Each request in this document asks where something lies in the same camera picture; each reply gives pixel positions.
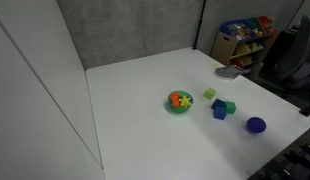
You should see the purple spiky ball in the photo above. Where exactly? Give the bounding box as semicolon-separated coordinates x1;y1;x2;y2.
246;117;267;133

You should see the green bowl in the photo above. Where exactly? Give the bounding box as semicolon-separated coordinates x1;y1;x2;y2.
168;91;194;113

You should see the orange rubber bear toy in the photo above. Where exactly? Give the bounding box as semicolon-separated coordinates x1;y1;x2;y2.
170;93;180;107

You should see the yellow spiky star toy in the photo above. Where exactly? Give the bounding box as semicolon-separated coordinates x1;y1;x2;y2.
179;96;192;107

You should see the lime green foam cube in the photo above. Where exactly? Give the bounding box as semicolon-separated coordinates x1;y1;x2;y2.
203;88;216;100

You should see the black vertical pole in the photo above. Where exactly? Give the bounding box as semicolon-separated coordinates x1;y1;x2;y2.
192;0;207;50

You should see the dark blue foam cube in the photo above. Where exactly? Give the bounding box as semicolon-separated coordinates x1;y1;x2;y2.
211;98;226;110

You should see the grey metal mounting plate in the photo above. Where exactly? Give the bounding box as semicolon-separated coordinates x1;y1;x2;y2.
215;65;244;80

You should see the toy storage shelf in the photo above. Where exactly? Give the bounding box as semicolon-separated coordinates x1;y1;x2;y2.
210;16;280;68

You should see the black office chair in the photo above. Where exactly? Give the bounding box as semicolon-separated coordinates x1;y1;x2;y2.
260;16;310;93

